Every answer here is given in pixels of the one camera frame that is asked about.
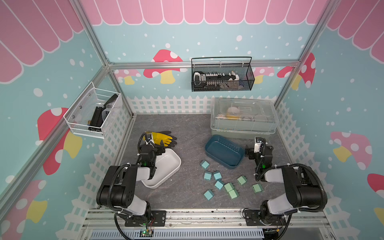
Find black device in white basket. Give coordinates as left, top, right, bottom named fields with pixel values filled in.
left=88, top=107, right=105, bottom=133

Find dark teal plastic tray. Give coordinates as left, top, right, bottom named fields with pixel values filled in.
left=205, top=135, right=245, bottom=170

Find green plug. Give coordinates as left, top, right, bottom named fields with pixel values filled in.
left=224, top=183, right=235, bottom=193
left=252, top=184, right=263, bottom=194
left=228, top=189, right=239, bottom=200
left=237, top=176, right=248, bottom=186

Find items in black basket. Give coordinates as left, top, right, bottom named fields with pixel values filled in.
left=192, top=71, right=240, bottom=91

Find teal plug top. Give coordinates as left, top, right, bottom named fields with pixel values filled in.
left=201, top=161, right=210, bottom=170

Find green circuit board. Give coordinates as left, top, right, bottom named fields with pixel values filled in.
left=140, top=229, right=154, bottom=238

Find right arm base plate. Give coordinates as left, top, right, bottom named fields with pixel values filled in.
left=242, top=209, right=286, bottom=228

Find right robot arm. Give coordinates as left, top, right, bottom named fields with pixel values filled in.
left=245, top=137, right=328, bottom=226

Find white plastic tray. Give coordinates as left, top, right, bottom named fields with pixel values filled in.
left=142, top=149, right=182, bottom=189

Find white wire wall basket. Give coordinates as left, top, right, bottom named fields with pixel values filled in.
left=64, top=83, right=123, bottom=139

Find teal plug bottom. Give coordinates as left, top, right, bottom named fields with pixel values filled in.
left=204, top=190, right=214, bottom=201

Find teal plug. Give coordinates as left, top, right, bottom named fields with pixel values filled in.
left=204, top=190, right=214, bottom=201
left=201, top=161, right=210, bottom=170
left=213, top=171, right=222, bottom=181
left=215, top=180, right=225, bottom=190
left=204, top=172, right=212, bottom=181

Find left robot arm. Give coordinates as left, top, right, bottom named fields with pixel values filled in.
left=96, top=132, right=165, bottom=226

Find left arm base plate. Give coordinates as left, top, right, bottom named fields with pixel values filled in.
left=125, top=211, right=167, bottom=228

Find yellow black rubber glove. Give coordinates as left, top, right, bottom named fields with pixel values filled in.
left=146, top=131, right=177, bottom=148

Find black wire wall basket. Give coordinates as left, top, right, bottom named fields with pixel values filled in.
left=191, top=57, right=255, bottom=92

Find clear lidded storage box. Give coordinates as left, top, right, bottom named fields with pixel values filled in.
left=211, top=98, right=279, bottom=139

